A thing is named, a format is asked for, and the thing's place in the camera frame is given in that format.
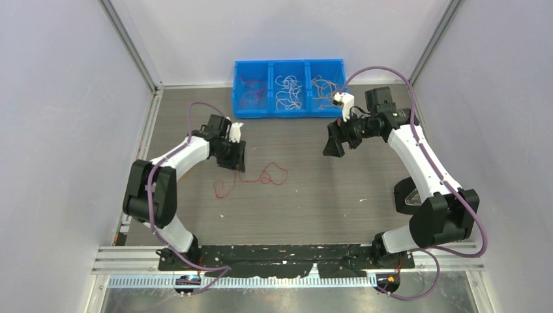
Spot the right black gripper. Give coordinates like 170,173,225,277
323,108,380,158

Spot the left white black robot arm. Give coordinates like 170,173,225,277
122,114,246,271

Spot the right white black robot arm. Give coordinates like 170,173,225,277
323,87,479,268

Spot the blue three-compartment plastic bin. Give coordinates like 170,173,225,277
232,59,346,119

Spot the black triangular stand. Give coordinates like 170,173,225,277
393,177,421,215

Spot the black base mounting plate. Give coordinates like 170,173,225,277
184,243,415,278

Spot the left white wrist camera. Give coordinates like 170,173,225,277
228,122,244,143

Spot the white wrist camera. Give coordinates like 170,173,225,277
228,122,244,143
332,92,355,122

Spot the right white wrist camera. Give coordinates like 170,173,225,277
332,92,355,122

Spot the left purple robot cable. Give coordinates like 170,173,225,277
145,102,232,296

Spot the aluminium front rail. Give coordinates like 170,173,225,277
92,246,485,292

